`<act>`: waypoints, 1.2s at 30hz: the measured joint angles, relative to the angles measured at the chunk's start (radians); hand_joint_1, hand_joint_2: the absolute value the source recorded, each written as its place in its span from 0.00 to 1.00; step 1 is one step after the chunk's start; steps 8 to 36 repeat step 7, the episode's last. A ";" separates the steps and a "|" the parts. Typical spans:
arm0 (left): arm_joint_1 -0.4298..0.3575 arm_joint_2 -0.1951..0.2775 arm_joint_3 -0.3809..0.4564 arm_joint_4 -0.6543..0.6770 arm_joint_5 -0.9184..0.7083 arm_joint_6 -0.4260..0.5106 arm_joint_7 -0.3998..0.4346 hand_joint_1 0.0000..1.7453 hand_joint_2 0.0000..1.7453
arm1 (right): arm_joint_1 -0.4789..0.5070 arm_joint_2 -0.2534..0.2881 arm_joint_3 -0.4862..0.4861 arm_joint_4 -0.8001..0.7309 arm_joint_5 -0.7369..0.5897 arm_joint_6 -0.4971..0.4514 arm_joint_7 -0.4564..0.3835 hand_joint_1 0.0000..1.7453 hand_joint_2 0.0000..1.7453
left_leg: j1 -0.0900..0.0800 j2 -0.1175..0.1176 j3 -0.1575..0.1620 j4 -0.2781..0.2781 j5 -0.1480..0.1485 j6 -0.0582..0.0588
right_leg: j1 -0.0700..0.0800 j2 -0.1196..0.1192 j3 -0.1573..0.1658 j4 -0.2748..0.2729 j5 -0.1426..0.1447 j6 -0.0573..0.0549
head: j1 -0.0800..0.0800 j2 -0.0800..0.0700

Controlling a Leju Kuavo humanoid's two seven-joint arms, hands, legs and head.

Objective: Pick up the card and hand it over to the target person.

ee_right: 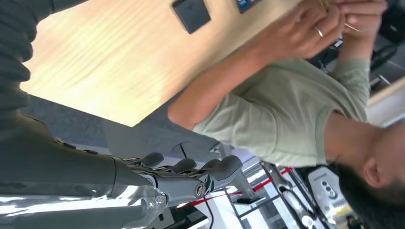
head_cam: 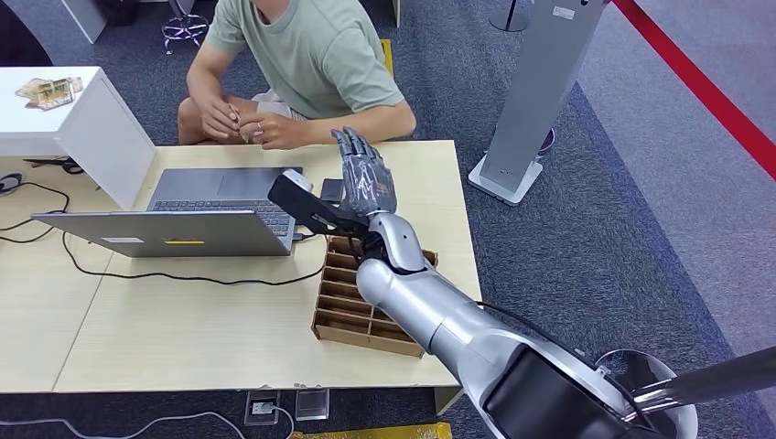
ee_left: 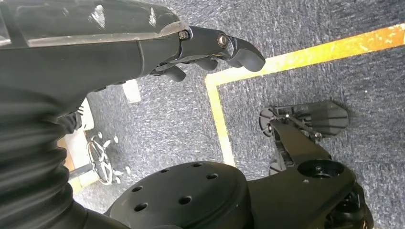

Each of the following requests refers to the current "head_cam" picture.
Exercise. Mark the silver robot shoulder housing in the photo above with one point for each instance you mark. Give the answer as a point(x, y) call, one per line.
point(667, 388)

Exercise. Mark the black round device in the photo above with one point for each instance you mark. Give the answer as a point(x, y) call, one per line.
point(9, 182)

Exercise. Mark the grey laptop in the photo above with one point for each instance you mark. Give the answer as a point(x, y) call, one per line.
point(182, 233)

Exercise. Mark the person's left forearm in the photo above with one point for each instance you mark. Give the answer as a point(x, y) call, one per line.
point(364, 124)

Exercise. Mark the person's right hand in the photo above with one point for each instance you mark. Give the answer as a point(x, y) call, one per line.
point(218, 118)

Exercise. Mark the white furniture panel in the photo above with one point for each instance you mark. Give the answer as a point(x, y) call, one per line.
point(85, 18)

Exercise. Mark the grey standing panel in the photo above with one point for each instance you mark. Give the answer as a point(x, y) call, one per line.
point(539, 85)

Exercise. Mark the pole stand with round base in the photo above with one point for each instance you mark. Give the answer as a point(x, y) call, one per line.
point(509, 18)

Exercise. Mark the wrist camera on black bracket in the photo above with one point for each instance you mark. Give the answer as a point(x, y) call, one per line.
point(300, 203)

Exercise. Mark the floor socket box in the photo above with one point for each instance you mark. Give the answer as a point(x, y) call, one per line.
point(262, 407)

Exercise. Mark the yellow seat edge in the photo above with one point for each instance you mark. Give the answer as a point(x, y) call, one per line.
point(387, 57)

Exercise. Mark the wooden card organizer box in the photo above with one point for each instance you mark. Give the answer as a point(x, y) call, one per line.
point(345, 315)

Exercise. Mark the small wooden model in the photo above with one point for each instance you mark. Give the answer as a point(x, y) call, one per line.
point(50, 93)

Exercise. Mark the person's right forearm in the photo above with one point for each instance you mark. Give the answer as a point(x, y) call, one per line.
point(197, 85)

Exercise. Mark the black adapter box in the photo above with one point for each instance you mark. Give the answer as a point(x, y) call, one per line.
point(331, 191)

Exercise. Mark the red floor tape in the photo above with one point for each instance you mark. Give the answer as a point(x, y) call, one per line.
point(697, 82)

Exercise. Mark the white cabinet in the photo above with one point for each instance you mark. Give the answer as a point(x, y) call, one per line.
point(73, 133)

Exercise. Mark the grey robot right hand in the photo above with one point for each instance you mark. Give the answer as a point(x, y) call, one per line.
point(367, 182)

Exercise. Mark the person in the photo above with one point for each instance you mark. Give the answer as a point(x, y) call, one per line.
point(303, 54)

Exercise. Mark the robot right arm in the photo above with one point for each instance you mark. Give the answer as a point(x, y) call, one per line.
point(418, 297)

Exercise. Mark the black scissors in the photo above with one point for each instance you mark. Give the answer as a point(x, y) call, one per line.
point(57, 163)

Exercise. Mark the person's left hand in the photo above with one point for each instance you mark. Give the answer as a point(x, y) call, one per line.
point(273, 132)

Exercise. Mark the yellow floor strip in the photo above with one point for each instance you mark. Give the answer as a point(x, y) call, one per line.
point(376, 432)

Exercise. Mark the closed floor box lid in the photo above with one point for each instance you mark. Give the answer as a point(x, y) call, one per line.
point(312, 405)

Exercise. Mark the chrome chair base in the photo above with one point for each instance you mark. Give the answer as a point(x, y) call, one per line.
point(184, 27)

